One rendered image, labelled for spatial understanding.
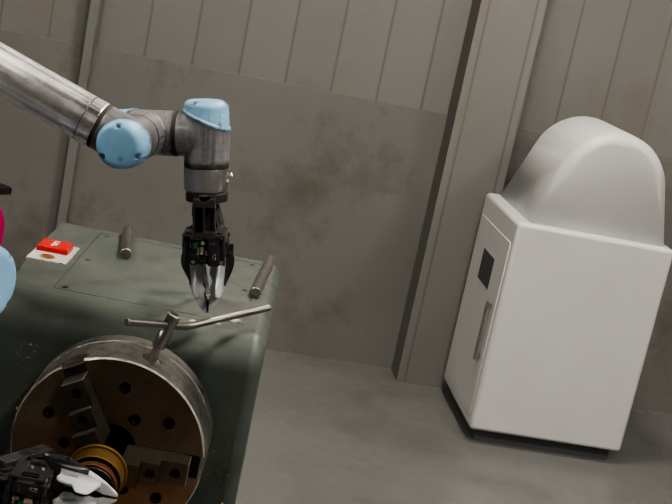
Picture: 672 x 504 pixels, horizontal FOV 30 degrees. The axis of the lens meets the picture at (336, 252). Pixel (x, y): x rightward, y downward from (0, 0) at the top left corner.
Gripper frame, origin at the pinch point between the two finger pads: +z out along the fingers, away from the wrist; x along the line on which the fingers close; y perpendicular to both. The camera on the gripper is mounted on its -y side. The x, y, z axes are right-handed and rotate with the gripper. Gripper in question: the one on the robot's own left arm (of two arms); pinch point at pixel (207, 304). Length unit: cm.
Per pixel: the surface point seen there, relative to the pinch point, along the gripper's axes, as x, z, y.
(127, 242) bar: -20.5, -1.3, -39.6
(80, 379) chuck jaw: -17.6, 6.4, 22.2
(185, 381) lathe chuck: -2.3, 9.6, 12.9
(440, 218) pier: 71, 60, -369
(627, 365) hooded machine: 150, 111, -310
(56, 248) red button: -32.5, -2.3, -28.7
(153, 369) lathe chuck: -6.8, 6.0, 17.9
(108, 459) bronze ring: -12.0, 16.5, 29.8
